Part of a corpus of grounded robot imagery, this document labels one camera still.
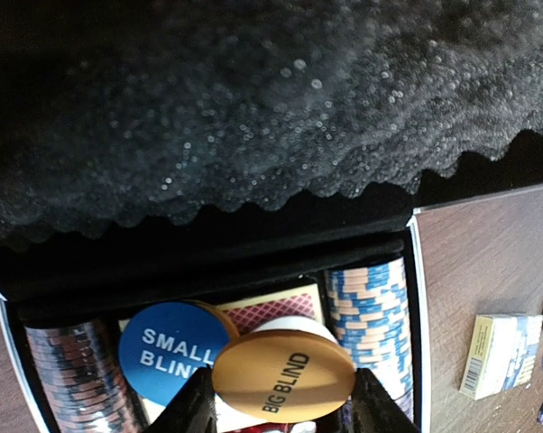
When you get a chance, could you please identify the red playing card deck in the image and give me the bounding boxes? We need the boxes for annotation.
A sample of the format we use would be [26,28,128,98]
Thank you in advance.
[216,283,325,335]

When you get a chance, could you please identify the white dealer button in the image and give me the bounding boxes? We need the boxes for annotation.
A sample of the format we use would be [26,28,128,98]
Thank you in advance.
[212,314,340,433]

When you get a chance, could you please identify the orange big blind button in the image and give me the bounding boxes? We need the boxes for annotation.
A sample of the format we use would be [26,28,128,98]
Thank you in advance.
[212,330,355,423]

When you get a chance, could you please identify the row poker chips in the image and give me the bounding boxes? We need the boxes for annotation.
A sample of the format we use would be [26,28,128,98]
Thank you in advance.
[25,318,145,432]
[325,255,414,419]

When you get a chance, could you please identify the Texas Hold'em card box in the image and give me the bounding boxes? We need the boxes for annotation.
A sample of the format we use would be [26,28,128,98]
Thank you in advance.
[459,314,543,401]

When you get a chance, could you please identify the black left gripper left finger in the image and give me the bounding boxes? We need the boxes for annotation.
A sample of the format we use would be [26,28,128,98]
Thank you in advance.
[143,367,217,433]

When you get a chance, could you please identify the right row poker chips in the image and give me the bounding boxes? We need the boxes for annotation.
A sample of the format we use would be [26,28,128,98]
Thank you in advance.
[325,255,414,419]

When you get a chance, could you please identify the red translucent die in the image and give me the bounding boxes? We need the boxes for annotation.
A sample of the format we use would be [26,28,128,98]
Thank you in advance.
[254,421,317,433]

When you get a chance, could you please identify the aluminium poker case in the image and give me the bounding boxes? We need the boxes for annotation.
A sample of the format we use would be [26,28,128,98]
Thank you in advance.
[0,1,543,432]

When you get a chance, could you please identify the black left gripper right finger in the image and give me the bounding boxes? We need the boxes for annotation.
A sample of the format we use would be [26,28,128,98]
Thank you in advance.
[351,368,419,433]

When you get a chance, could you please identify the blue small blind button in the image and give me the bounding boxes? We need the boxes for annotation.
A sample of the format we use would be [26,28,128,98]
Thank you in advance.
[118,302,232,406]

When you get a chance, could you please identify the left row poker chips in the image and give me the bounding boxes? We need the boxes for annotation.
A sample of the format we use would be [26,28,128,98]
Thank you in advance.
[25,318,145,432]

